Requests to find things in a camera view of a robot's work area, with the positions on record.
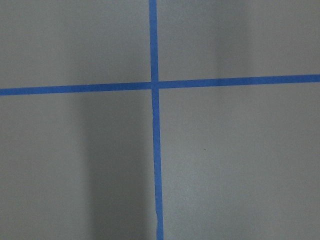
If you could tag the blue tape line lengthwise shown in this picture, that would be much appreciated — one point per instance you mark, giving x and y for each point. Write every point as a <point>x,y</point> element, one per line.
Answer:
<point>156,131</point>

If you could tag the blue tape line crosswise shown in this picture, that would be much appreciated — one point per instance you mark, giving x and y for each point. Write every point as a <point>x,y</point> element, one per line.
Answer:
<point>172,84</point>

